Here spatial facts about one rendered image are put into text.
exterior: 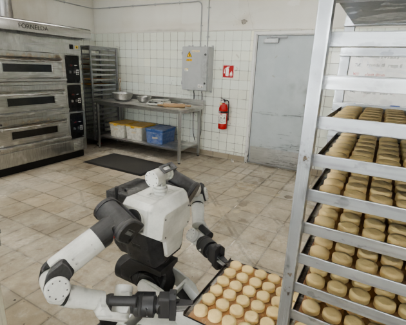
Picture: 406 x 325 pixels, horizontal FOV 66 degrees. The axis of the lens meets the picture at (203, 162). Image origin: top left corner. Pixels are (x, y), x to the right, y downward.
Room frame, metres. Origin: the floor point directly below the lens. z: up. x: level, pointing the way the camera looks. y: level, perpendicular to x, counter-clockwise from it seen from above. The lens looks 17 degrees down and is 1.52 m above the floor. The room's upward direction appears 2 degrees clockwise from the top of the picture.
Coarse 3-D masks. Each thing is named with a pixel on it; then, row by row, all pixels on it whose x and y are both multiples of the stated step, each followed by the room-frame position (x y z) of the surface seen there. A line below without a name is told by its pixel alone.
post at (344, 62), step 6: (348, 30) 1.10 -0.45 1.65; (354, 30) 1.11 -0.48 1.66; (342, 60) 1.10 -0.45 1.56; (348, 60) 1.10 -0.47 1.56; (342, 66) 1.10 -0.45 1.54; (348, 66) 1.10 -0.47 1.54; (342, 72) 1.10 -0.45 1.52; (336, 90) 1.11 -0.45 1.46; (342, 90) 1.10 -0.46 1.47; (336, 96) 1.10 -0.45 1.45; (342, 96) 1.10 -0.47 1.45; (342, 102) 1.10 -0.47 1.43; (330, 138) 1.10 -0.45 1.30; (324, 168) 1.11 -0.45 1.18
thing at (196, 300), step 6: (228, 264) 1.22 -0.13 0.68; (222, 270) 1.18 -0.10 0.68; (216, 276) 1.13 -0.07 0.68; (210, 282) 1.09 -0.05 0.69; (204, 288) 1.04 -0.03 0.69; (198, 294) 1.01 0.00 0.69; (198, 300) 0.99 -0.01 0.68; (192, 306) 0.96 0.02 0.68; (186, 312) 0.93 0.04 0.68; (204, 324) 0.87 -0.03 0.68
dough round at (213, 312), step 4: (208, 312) 0.91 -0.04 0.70; (212, 312) 0.91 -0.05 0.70; (216, 312) 0.91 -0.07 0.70; (220, 312) 0.91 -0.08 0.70; (208, 316) 0.89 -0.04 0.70; (212, 316) 0.89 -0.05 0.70; (216, 316) 0.89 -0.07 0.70; (220, 316) 0.89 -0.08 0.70; (212, 320) 0.88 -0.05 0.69; (216, 320) 0.88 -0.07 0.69; (220, 320) 0.89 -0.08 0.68
